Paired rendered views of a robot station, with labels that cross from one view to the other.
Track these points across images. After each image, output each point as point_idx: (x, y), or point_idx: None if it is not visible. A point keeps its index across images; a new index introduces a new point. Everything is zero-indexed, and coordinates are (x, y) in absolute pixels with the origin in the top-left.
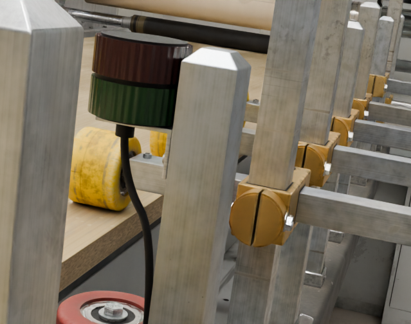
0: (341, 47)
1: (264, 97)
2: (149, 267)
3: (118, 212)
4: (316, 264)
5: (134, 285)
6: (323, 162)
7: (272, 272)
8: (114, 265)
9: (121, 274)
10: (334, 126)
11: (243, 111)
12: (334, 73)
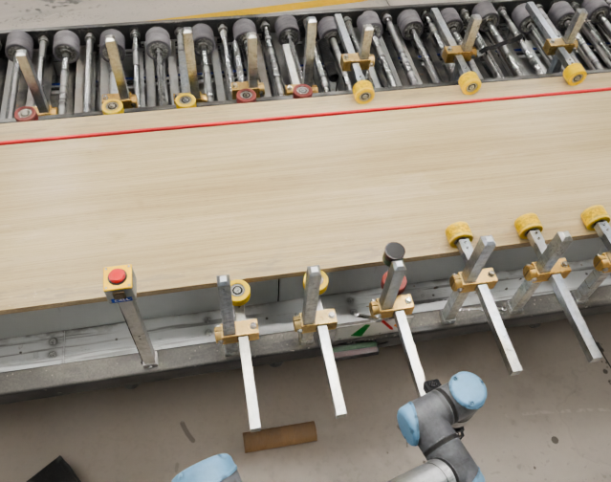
0: (556, 251)
1: (469, 260)
2: None
3: (455, 248)
4: (578, 296)
5: (493, 256)
6: (531, 277)
7: (459, 295)
8: None
9: None
10: (600, 262)
11: (403, 274)
12: (550, 256)
